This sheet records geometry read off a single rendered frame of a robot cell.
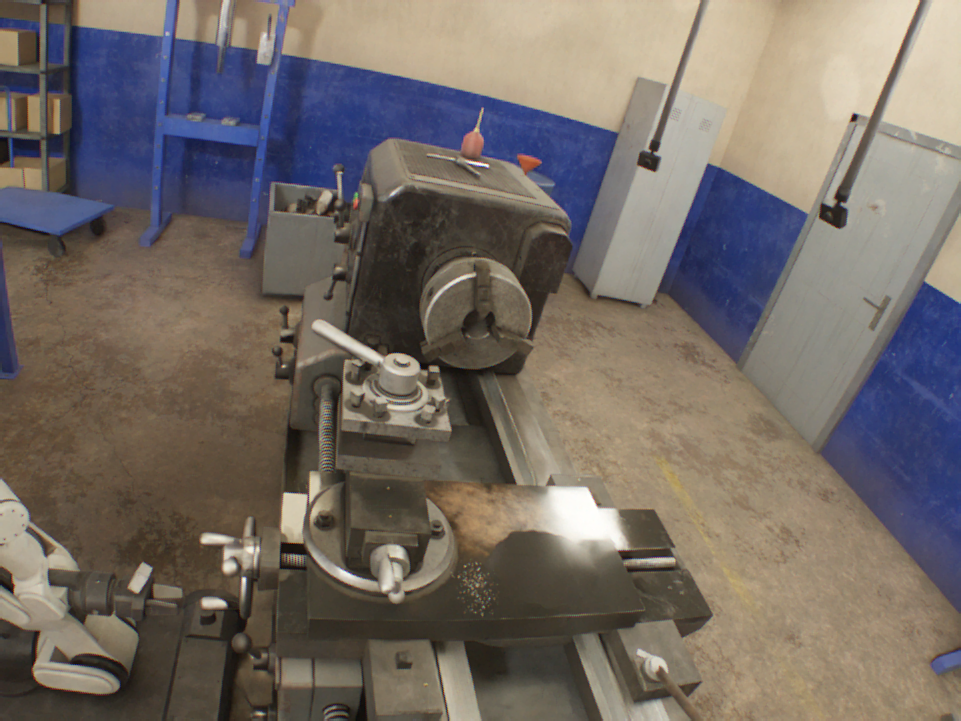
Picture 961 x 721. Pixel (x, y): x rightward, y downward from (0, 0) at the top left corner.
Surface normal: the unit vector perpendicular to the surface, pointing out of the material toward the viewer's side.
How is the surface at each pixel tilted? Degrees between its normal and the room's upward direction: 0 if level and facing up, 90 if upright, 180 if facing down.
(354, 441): 0
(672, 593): 0
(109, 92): 90
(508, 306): 90
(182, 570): 0
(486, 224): 90
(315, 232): 90
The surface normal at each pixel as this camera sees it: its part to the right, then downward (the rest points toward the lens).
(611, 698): -0.53, -0.63
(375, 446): 0.26, -0.83
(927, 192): -0.94, -0.11
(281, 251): 0.30, 0.56
